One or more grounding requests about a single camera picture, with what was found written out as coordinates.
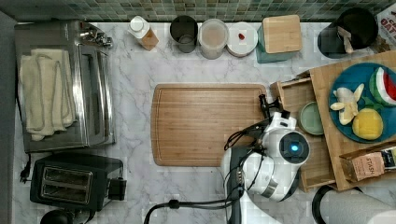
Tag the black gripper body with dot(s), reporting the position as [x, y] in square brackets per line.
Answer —
[267, 107]

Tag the bamboo drawer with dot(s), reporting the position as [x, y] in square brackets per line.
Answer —
[294, 95]

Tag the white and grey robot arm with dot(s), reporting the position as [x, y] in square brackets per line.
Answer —
[263, 159]

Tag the bamboo drawer cabinet top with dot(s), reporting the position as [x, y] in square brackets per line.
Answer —
[322, 79]

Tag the small green bowl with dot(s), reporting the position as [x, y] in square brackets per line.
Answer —
[310, 120]

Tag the teal canister with bamboo lid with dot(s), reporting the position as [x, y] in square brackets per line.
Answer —
[280, 38]

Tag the toy peeled banana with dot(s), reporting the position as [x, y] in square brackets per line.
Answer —
[347, 103]

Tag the blue plate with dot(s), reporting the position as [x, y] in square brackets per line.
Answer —
[351, 78]

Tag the bamboo cutting board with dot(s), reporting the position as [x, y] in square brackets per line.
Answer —
[191, 123]

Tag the toy yellow lemon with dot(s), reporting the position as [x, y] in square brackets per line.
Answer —
[368, 124]

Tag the clear glass jar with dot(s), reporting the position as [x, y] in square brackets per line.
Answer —
[213, 36]

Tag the Stash tea box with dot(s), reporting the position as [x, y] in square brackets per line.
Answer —
[368, 163]

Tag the toy watermelon slice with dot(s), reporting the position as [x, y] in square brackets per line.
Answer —
[382, 86]

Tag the dark empty cup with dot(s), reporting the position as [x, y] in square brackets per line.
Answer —
[184, 30]

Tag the oats box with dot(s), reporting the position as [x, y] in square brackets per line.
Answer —
[386, 39]

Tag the white-capped spice bottle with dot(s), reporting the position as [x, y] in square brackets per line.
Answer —
[140, 29]

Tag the black two-slot toaster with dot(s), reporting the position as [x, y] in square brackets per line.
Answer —
[77, 181]

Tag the stainless steel toaster oven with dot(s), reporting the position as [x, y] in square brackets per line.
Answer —
[88, 47]

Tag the cream folded towel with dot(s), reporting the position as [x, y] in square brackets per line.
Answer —
[47, 92]

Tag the black round object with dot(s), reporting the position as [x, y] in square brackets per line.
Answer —
[57, 217]

